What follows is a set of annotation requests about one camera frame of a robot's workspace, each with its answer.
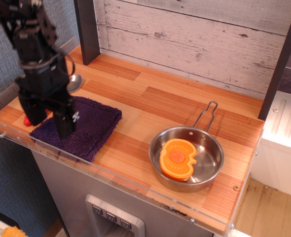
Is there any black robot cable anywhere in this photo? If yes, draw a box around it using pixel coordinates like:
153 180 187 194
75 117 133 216
54 49 76 82

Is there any dark right shelf post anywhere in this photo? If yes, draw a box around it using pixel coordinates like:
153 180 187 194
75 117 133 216
258 24 291 120

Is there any white toy sink unit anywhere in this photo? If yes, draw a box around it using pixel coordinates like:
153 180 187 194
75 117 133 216
250 37 291 200

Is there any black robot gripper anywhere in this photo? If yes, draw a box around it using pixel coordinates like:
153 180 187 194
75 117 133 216
16 55 80 139

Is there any dark shelf post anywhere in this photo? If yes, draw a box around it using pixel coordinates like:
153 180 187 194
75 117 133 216
74 0 100 65
258 24 291 120

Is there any clear acrylic table guard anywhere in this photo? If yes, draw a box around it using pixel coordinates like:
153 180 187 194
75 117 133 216
0 111 264 237

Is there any small steel frying pan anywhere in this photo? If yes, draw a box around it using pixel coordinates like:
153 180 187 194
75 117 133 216
148 100 224 194

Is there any dark purple cloth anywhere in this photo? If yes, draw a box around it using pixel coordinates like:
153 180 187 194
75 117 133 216
30 96 122 161

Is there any dark left shelf post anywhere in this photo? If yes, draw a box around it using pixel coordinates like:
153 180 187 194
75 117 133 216
74 0 100 65

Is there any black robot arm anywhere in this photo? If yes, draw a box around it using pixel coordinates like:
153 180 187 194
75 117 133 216
0 0 78 139

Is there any orange toy pumpkin slice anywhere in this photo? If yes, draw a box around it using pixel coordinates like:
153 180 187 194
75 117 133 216
159 138 197 182

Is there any grey toy fridge cabinet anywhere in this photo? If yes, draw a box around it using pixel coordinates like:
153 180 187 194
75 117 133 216
32 152 213 237

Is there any silver dispenser panel with buttons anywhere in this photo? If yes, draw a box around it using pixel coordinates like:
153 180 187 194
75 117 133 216
85 194 146 237

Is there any orange object bottom left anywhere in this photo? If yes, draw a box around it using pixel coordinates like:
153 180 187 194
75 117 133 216
1 226 26 237

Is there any red handled metal spoon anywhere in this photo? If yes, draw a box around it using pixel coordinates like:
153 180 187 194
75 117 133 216
23 74 82 126

